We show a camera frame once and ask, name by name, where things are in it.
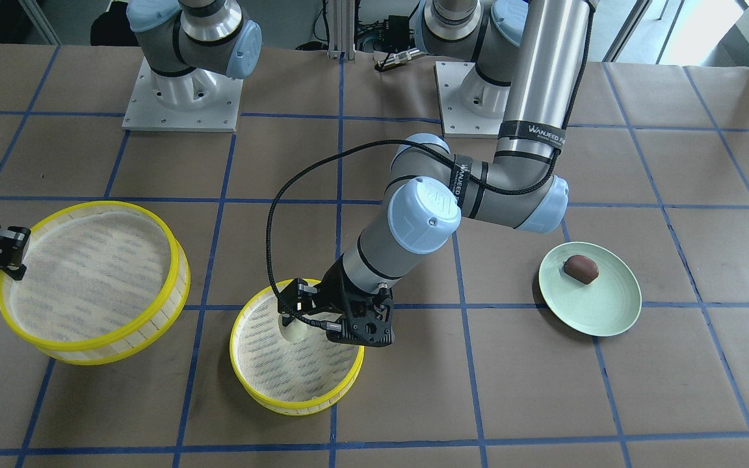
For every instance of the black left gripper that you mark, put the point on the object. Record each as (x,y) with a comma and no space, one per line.
(331,290)

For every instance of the white steamed bun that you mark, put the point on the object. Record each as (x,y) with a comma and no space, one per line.
(292,330)

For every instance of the yellow steamer layer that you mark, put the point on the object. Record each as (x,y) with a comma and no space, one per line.
(290,379)
(104,280)

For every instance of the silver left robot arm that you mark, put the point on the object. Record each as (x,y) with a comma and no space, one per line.
(535,49)

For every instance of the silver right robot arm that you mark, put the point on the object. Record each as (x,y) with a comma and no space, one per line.
(196,56)

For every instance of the brown chocolate bun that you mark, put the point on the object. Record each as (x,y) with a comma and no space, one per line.
(581,268)

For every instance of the light green round plate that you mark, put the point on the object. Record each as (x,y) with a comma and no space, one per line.
(609,305)

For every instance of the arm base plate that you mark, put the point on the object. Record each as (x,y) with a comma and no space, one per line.
(469,105)
(199,101)

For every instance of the aluminium frame post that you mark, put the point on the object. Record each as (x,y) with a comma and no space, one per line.
(341,22)

